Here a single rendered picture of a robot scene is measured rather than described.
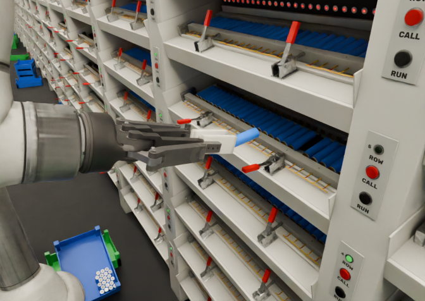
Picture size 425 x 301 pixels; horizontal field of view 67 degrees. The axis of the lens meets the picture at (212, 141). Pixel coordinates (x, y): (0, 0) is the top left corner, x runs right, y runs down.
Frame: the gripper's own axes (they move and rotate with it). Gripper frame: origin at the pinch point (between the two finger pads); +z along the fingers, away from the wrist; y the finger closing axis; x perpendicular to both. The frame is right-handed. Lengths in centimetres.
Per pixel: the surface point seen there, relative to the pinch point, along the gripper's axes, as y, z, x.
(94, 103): 167, 31, 43
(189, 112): 37.2, 19.0, 6.5
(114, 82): 116, 24, 17
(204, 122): 27.0, 17.6, 5.9
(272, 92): 1.9, 12.1, -8.5
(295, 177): -3.5, 18.9, 6.0
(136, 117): 86, 26, 25
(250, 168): 0.8, 11.1, 5.8
